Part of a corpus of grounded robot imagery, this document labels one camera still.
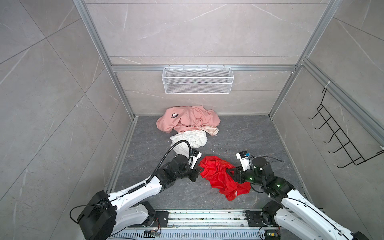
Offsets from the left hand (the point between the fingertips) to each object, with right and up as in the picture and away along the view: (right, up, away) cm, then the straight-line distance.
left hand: (203, 166), depth 77 cm
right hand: (+14, -1, 0) cm, 14 cm away
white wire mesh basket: (-4, +53, +23) cm, 58 cm away
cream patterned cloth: (+8, +18, +30) cm, 36 cm away
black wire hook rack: (+62, +12, -14) cm, 65 cm away
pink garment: (-16, +27, +24) cm, 40 cm away
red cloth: (+6, -3, -1) cm, 7 cm away
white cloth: (-4, +13, +23) cm, 27 cm away
